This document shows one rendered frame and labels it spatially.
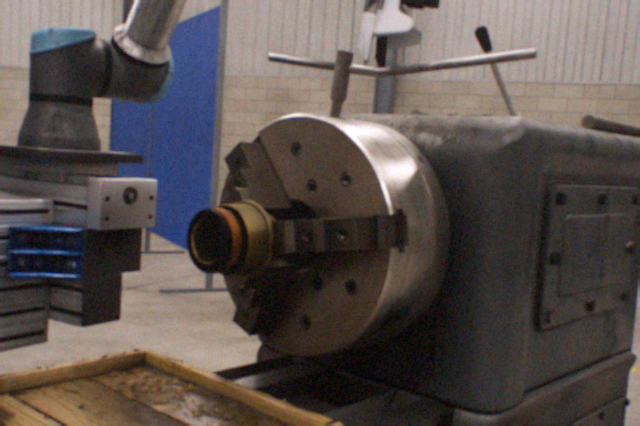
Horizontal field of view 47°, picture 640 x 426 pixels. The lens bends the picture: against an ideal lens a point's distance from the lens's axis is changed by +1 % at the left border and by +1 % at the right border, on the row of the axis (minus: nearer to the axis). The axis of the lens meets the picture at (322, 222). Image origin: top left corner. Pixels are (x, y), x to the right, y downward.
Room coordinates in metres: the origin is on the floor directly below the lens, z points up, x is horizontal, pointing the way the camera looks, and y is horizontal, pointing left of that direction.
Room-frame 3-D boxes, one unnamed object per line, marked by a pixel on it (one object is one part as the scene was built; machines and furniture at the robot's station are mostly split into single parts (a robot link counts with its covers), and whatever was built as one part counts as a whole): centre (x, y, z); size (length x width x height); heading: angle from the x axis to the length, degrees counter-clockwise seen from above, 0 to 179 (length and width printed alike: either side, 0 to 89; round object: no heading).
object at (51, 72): (1.43, 0.51, 1.33); 0.13 x 0.12 x 0.14; 131
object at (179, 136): (7.70, 1.83, 1.18); 4.12 x 0.80 x 2.35; 28
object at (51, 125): (1.43, 0.52, 1.21); 0.15 x 0.15 x 0.10
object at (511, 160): (1.29, -0.25, 1.06); 0.59 x 0.48 x 0.39; 138
